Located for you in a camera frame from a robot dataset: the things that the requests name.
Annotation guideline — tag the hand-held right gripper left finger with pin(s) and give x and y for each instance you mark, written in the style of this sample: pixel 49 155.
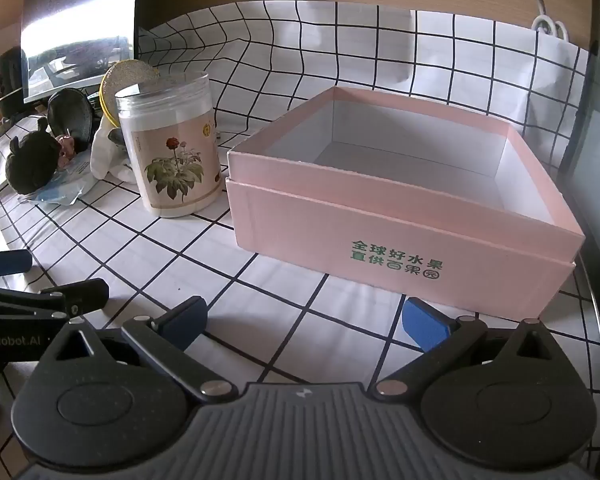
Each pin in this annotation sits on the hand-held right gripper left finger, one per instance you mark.
pixel 184 324

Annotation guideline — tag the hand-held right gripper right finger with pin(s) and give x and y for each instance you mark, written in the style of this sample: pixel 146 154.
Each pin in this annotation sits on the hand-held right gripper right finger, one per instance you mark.
pixel 424 329

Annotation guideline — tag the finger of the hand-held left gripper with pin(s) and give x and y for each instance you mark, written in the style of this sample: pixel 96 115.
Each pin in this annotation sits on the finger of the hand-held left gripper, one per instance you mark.
pixel 80 295
pixel 5 263

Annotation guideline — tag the pink cardboard box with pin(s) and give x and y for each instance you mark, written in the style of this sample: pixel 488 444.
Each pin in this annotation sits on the pink cardboard box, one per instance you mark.
pixel 380 240

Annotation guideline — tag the white cloth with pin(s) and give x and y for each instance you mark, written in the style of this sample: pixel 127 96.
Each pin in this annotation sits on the white cloth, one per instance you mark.
pixel 107 157

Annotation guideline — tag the light blue plastic packet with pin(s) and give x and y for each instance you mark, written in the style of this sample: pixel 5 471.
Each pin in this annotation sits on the light blue plastic packet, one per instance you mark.
pixel 65 185

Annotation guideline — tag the white grid tablecloth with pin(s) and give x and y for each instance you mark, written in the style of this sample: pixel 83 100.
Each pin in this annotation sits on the white grid tablecloth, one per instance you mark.
pixel 280 300

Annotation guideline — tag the black haired doll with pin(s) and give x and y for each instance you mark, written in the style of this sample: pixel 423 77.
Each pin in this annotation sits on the black haired doll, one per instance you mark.
pixel 30 160

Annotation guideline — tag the clear jar with flower label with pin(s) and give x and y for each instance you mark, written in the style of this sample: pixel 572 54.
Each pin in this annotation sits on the clear jar with flower label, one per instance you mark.
pixel 170 170

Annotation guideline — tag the black oval pouch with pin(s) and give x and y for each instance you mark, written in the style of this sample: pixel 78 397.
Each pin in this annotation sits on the black oval pouch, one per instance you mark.
pixel 72 115

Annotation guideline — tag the black computer monitor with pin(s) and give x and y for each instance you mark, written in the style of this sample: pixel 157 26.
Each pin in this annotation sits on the black computer monitor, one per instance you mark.
pixel 75 35

